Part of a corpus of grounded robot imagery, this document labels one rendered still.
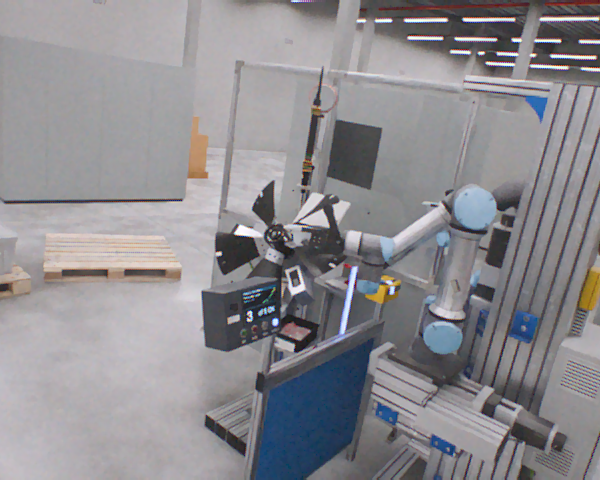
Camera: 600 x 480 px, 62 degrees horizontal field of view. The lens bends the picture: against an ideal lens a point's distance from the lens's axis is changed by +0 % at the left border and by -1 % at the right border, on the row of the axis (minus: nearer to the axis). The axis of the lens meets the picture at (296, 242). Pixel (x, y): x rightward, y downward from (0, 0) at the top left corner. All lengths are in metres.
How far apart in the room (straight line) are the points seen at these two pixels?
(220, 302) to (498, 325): 0.98
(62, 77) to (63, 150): 0.93
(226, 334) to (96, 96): 6.19
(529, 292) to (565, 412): 0.40
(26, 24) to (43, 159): 7.06
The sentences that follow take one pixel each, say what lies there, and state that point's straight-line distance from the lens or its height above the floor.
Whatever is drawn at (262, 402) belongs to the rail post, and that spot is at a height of 0.74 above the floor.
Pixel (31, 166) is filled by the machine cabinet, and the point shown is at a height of 0.50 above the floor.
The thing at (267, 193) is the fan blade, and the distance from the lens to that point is 2.65.
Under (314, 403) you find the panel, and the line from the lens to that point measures 2.38.
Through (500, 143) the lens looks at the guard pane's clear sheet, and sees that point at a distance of 2.69.
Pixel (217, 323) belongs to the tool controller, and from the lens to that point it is 1.61.
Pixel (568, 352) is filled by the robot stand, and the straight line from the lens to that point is 1.86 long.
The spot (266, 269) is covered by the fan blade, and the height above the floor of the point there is 1.06.
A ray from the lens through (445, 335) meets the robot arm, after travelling 1.67.
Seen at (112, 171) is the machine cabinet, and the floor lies 0.47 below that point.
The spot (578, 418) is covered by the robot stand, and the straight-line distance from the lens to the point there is 1.94.
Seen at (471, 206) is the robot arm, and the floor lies 1.63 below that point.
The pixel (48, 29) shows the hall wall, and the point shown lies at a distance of 14.26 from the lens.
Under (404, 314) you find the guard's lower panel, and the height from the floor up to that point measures 0.77.
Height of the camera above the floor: 1.85
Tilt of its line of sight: 16 degrees down
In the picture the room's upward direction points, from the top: 9 degrees clockwise
